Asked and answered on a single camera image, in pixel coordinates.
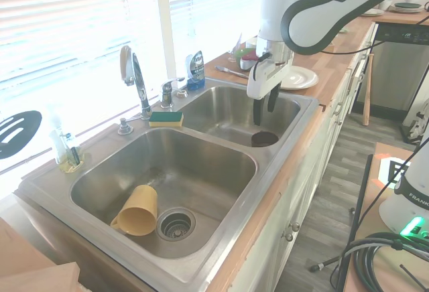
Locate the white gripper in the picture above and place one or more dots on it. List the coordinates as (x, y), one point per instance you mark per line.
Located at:
(263, 79)

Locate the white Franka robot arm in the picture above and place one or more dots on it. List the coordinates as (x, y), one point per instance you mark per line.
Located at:
(301, 20)

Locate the black drain stopper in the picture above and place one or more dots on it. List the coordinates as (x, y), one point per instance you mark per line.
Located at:
(263, 139)

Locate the large white dinner plate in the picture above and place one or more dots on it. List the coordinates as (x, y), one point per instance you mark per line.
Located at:
(300, 77)

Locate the silver utensil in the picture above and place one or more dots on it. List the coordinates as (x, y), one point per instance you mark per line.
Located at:
(231, 71)

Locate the green bowl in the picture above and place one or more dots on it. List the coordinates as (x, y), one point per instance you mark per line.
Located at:
(241, 56)

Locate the stainless steel double sink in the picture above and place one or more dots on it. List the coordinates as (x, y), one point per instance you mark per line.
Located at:
(266, 178)

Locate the blue dish soap bottle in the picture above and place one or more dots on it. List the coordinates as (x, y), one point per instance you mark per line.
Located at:
(195, 69)

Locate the yellow green sponge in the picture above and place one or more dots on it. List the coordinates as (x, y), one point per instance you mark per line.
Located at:
(166, 118)

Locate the white kitchen cabinets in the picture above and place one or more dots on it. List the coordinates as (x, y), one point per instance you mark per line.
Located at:
(301, 205)

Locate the black stand pole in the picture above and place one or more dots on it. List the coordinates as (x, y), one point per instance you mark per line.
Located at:
(361, 191)

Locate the stainless steel dishwasher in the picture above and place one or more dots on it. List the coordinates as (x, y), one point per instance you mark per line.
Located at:
(392, 71)

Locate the black white fiducial marker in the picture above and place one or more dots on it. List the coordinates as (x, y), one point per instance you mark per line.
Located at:
(388, 171)

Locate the flat white plate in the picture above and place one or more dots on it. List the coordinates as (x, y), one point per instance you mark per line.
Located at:
(372, 12)

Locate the metal drain strainer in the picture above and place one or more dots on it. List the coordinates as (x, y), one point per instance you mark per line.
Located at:
(176, 224)

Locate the white mug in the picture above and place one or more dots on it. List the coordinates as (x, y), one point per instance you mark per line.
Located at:
(385, 4)

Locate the yellow plastic mug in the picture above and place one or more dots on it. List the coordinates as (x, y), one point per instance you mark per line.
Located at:
(139, 213)

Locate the stack of white plates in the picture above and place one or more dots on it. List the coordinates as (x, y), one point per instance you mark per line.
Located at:
(407, 7)

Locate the yellow plastic holder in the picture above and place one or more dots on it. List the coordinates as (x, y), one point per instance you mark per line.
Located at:
(71, 169)

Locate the black slotted spatula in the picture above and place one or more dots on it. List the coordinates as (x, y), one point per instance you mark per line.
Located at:
(31, 123)

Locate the brown cardboard box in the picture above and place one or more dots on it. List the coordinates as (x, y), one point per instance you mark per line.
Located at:
(27, 265)

